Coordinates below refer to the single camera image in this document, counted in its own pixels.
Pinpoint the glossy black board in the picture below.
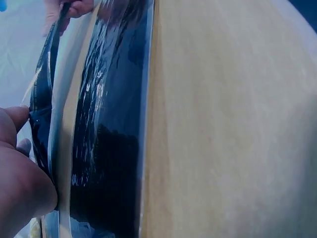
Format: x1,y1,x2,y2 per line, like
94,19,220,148
68,0,156,238

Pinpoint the person's right hand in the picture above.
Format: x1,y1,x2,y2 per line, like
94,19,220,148
41,0,100,37

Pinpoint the glossy black sheet white backing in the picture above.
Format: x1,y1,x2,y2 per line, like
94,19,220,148
29,0,100,238

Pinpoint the person's left hand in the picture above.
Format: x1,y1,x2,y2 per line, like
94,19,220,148
0,105,59,238

